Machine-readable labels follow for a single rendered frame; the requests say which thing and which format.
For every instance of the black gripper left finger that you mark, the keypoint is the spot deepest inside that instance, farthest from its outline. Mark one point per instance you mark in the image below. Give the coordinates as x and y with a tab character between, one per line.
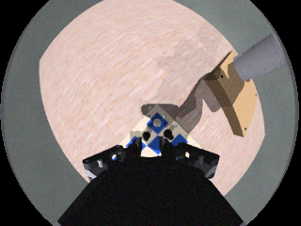
104	160

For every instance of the white pawn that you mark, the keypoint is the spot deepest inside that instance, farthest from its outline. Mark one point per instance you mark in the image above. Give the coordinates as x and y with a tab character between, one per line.
157	122

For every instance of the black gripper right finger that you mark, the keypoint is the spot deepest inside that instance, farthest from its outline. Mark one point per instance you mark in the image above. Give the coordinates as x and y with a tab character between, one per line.
199	158

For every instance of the blue and cream chessboard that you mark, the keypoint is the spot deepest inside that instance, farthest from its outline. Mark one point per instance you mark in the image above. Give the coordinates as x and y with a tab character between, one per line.
151	147

